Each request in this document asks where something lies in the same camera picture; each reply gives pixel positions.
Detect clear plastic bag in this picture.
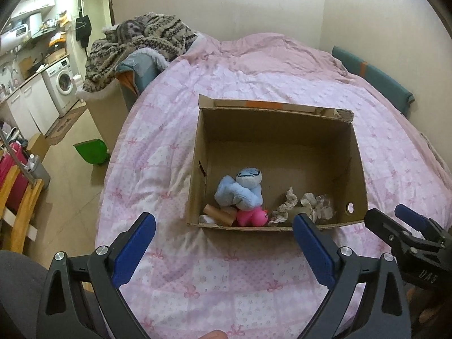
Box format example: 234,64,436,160
300,193,336,224

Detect light blue plush toy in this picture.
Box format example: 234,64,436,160
214,168,264,211

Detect wooden chair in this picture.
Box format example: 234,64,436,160
1,165,44,254

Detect pink plush toy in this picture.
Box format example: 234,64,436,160
236,207,268,227

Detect brown cardboard box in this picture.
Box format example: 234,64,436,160
185,95,368,229

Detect beige foam cylinder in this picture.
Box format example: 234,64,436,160
203,204,237,227

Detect teal cushion with orange stripe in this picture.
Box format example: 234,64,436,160
332,46,415,117

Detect white rolled sock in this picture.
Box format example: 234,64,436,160
198,214,217,225

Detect green plastic dustpan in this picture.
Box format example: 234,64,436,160
73,138,110,165

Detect patterned floor mat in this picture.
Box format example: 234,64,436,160
46,106,87,146

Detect white kitchen cabinets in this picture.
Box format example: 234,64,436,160
1,74,59,139

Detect white washing machine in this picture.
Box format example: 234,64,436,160
41,57,77,117

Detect black garment on hanger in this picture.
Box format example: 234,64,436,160
75,15,92,48

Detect grey patterned knit blanket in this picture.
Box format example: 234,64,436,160
83,12,198,93

